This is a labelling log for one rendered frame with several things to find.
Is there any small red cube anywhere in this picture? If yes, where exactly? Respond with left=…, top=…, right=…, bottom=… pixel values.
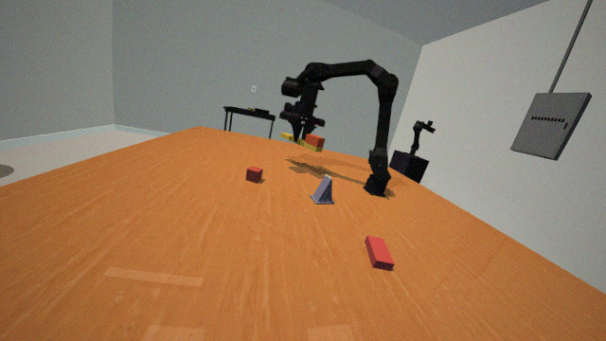
left=245, top=166, right=262, bottom=183

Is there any red rectangular block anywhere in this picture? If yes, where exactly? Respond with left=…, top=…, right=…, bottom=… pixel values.
left=365, top=235, right=395, bottom=272

